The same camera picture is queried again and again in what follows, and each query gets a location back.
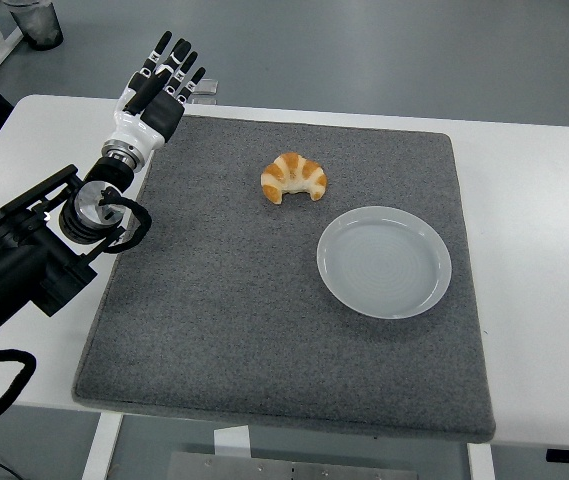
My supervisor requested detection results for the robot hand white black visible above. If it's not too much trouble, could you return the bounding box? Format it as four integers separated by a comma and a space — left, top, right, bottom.
102, 30, 207, 152

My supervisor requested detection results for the croissant bread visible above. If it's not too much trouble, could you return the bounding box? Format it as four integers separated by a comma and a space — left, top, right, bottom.
260, 152, 329, 206

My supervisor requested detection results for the light grey round plate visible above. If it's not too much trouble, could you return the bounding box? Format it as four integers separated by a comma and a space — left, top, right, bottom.
316, 205, 453, 320

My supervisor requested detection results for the grey metal plate with screws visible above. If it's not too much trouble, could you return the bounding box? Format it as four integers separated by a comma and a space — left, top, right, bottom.
166, 451, 418, 480

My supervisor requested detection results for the black mesh waste bin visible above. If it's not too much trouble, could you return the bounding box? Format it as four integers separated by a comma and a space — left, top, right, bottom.
7, 0, 65, 52

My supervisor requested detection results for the grey felt mat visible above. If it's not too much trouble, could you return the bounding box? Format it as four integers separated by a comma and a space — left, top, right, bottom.
71, 114, 496, 445

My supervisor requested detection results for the white table support bracket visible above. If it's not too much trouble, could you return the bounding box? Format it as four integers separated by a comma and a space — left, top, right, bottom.
212, 425, 253, 459

